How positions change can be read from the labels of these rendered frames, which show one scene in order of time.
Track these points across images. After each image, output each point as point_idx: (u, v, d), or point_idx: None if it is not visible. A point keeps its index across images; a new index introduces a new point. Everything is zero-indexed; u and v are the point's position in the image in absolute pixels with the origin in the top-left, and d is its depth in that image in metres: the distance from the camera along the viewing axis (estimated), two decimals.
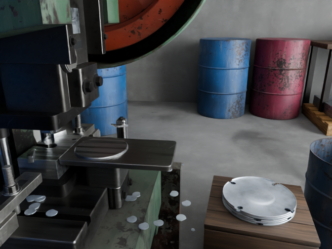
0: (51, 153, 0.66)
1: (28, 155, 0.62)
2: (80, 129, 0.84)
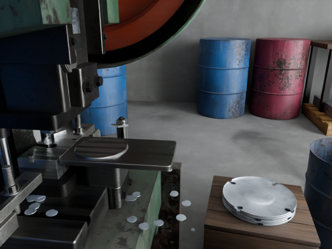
0: (51, 153, 0.66)
1: (28, 155, 0.62)
2: (80, 129, 0.84)
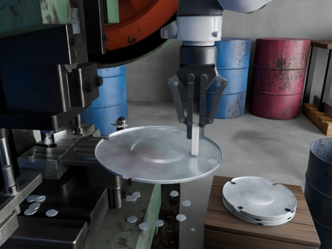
0: (51, 153, 0.66)
1: (28, 155, 0.62)
2: (80, 129, 0.84)
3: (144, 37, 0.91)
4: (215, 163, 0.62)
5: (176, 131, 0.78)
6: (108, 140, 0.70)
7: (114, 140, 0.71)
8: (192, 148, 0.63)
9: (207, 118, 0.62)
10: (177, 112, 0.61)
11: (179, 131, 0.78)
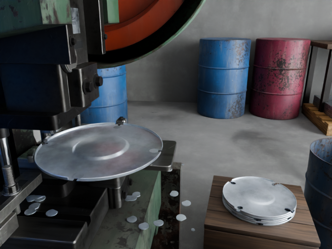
0: None
1: (28, 155, 0.62)
2: None
3: None
4: (156, 151, 0.65)
5: (116, 126, 0.80)
6: (47, 145, 0.69)
7: (53, 143, 0.70)
8: None
9: None
10: None
11: (118, 126, 0.80)
